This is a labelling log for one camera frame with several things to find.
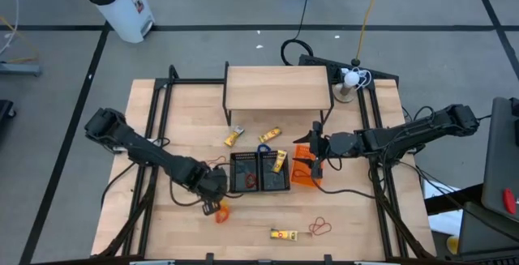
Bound wooden shelf riser black legs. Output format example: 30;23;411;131
221;61;336;127

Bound yellow hanging cord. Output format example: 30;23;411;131
354;0;386;66

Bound grey metal floor base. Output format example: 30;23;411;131
0;62;43;78

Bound black coiled floor cable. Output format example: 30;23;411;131
280;0;315;66

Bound orange slotted plastic basket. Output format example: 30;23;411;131
290;143;324;188

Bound black left base cable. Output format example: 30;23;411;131
100;161;137;209

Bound yellow green crayon pack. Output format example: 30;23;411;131
224;125;246;147
271;149;288;174
259;126;283;143
270;228;299;242

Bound white paper sheet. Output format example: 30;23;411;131
423;179;463;236

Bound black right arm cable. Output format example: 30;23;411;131
311;163;376;200

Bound white trash can black liner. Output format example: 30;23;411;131
73;0;156;44

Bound dark grey equipment case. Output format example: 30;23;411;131
480;96;519;221

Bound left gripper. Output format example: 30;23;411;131
198;166;230;216

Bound red oval object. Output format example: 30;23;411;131
503;187;518;216

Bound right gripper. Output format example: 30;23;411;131
291;121;361;181

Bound black power strip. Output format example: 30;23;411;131
298;53;401;83

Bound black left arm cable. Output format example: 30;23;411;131
168;175;244;208

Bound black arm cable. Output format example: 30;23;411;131
168;175;244;208
311;163;376;200

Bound white bulb desk lamp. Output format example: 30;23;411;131
332;70;362;104

